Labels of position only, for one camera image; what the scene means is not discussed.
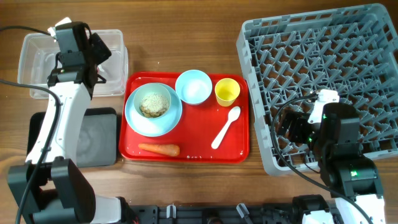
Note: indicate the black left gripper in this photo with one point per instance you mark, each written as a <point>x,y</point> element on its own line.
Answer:
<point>100,47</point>

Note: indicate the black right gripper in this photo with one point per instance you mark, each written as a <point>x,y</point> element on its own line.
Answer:
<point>294,125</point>

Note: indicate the yellow plastic cup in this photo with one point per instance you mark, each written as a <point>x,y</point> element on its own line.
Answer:
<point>227,90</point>

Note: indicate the food scraps and rice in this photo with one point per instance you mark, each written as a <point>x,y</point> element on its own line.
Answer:
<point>154,105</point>

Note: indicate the light blue plate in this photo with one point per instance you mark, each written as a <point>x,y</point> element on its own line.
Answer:
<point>156,126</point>

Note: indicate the light blue bowl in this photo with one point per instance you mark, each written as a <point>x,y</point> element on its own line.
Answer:
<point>193,87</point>

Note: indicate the mint green bowl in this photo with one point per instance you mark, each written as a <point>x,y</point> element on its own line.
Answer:
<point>146,89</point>

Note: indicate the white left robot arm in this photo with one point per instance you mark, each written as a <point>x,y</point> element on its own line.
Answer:
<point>48,187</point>

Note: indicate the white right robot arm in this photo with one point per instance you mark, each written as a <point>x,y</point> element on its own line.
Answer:
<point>351,178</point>

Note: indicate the clear plastic waste bin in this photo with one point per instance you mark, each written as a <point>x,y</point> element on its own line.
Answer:
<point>37,60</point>

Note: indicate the grey plastic dishwasher rack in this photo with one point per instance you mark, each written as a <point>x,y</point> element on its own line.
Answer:
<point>350,50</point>

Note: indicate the black waste tray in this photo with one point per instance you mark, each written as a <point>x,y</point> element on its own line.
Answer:
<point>87,137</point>

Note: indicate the white plastic spoon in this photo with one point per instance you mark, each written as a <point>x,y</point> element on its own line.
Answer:
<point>233,115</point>

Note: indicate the orange carrot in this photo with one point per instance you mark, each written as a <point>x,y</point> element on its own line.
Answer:
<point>164,149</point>

